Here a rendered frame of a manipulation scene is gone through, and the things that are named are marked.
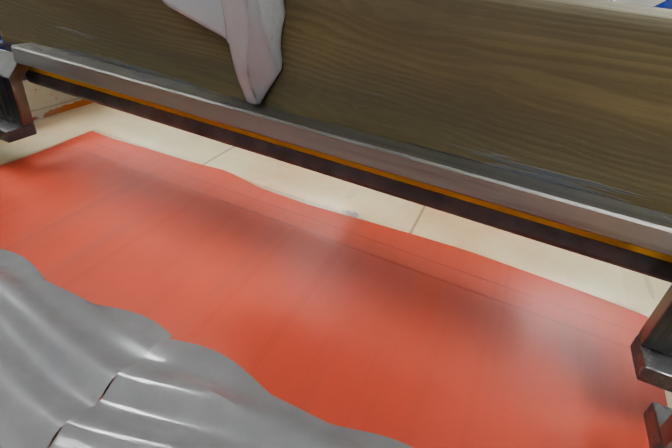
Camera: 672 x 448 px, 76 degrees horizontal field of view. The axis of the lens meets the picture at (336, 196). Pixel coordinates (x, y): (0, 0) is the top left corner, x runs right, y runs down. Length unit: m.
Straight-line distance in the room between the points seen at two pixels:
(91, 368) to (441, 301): 0.16
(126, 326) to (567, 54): 0.21
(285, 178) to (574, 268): 0.20
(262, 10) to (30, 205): 0.20
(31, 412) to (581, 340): 0.24
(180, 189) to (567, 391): 0.25
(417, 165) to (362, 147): 0.02
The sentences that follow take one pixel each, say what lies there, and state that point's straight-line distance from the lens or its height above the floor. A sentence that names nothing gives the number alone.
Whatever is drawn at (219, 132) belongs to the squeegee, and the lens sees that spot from 0.26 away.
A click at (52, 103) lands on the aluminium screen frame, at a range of 0.45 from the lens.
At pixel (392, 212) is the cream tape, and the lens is 0.30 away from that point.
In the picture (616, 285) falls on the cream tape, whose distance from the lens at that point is 0.31.
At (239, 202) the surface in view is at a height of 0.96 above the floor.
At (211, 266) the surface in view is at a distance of 0.25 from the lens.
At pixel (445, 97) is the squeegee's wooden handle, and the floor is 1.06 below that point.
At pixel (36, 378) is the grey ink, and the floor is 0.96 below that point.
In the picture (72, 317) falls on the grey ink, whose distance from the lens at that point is 0.23.
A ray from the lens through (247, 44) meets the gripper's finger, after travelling 0.19.
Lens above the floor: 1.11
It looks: 31 degrees down
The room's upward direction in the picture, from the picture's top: 7 degrees clockwise
